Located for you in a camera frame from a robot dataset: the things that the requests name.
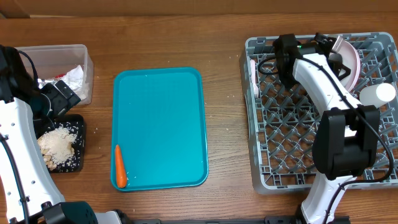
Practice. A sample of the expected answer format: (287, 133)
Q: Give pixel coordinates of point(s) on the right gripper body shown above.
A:
(325, 43)

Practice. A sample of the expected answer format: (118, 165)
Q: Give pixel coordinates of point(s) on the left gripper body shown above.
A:
(51, 102)

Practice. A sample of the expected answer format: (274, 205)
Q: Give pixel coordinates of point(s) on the silver red foil wrapper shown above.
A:
(42, 82)

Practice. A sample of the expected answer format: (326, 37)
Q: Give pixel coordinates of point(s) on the pink round plate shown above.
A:
(355, 70)

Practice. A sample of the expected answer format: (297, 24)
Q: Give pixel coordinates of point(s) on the white napkin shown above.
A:
(75, 79)

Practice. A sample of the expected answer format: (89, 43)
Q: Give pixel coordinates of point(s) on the white plastic cup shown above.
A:
(377, 95)

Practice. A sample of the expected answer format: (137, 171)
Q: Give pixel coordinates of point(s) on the white plastic fork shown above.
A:
(253, 78)

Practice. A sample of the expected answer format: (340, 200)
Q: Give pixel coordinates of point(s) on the orange carrot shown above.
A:
(121, 177)

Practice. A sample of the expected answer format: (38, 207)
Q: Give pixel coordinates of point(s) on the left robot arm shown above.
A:
(31, 194)

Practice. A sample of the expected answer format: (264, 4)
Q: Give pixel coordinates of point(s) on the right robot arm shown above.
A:
(346, 138)

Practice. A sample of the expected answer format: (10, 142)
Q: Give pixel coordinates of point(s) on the black plastic waste bin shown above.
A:
(77, 126)

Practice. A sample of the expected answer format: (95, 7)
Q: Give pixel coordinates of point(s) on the grey dishwasher rack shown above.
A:
(283, 121)

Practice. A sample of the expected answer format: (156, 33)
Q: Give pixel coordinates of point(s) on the clear plastic storage bin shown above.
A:
(52, 60)

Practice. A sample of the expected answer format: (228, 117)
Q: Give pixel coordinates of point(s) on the pile of peanuts and rice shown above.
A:
(56, 147)

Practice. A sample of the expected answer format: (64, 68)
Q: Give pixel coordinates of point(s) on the teal serving tray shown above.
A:
(159, 123)

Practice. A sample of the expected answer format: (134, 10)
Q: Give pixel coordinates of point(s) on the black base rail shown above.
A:
(266, 220)

